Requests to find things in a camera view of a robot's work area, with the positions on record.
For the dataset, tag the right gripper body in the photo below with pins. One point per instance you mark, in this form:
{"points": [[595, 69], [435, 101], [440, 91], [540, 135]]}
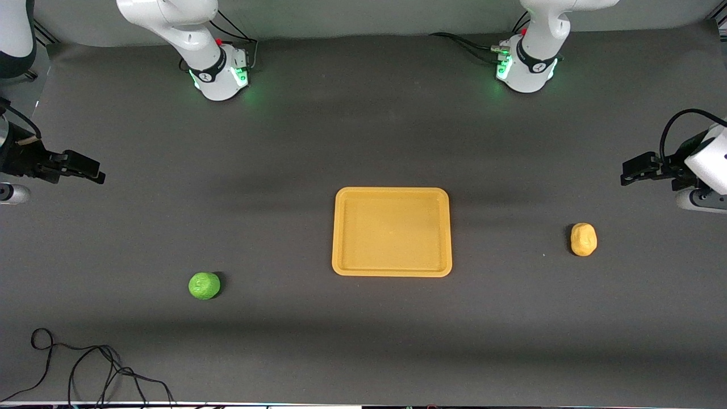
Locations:
{"points": [[23, 158]]}

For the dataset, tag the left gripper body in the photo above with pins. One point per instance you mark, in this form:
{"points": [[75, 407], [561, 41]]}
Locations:
{"points": [[670, 167]]}

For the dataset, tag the yellow-brown potato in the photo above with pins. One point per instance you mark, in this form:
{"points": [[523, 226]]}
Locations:
{"points": [[584, 240]]}

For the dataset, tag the green apple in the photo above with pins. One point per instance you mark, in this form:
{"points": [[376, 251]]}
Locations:
{"points": [[204, 286]]}

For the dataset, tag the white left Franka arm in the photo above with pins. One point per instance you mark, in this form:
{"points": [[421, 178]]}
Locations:
{"points": [[534, 51]]}

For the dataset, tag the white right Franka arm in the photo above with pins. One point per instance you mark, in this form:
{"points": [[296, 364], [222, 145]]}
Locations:
{"points": [[193, 34]]}

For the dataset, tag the yellow plastic tray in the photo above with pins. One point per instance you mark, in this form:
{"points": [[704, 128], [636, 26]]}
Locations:
{"points": [[392, 233]]}

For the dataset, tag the dark grey table mat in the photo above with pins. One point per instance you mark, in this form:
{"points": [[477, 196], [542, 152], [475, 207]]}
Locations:
{"points": [[341, 142]]}

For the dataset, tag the black aluminium frame rail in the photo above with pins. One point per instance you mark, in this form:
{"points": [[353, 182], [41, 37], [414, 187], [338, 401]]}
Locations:
{"points": [[46, 33]]}

